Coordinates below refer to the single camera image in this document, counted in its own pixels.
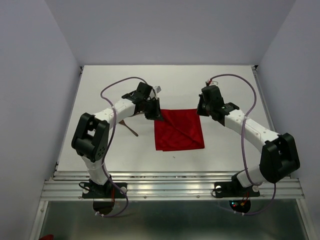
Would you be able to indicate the aluminium front rail frame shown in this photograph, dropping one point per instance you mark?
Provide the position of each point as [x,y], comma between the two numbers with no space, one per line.
[141,186]

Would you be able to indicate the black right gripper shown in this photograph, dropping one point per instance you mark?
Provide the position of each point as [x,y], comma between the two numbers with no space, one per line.
[199,110]

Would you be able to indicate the aluminium right side rail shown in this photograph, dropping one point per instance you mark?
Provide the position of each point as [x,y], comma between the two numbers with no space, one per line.
[260,95]

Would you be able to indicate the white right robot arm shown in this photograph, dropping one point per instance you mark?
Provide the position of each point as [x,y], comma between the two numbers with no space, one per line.
[279,156]

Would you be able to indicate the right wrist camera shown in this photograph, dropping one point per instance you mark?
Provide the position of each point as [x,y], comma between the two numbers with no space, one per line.
[211,82]

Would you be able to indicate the dark wooden spoon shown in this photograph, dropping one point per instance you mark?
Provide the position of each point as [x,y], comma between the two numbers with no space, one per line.
[123,123]

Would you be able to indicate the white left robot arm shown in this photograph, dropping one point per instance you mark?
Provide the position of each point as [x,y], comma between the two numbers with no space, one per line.
[91,138]

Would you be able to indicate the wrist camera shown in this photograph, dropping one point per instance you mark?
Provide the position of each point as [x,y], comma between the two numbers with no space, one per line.
[157,89]
[211,82]

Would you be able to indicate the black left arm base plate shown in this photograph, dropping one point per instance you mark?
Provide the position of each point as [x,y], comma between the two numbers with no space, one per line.
[91,190]

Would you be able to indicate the aluminium left side rail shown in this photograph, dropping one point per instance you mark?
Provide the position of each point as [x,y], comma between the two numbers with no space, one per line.
[67,116]

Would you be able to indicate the red cloth napkin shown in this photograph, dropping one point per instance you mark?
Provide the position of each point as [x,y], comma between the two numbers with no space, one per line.
[180,130]

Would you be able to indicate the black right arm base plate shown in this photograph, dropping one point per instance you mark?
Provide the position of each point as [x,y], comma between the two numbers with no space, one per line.
[230,189]

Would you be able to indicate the aluminium rail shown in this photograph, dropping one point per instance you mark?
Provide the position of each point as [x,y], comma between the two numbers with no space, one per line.
[67,116]
[260,95]

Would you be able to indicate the red object bottom left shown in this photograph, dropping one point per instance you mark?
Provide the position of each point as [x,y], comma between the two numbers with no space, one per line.
[47,237]

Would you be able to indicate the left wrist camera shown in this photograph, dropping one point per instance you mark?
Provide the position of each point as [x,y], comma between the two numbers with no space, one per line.
[157,89]

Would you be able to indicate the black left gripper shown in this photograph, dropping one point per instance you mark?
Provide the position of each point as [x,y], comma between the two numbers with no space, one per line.
[156,115]

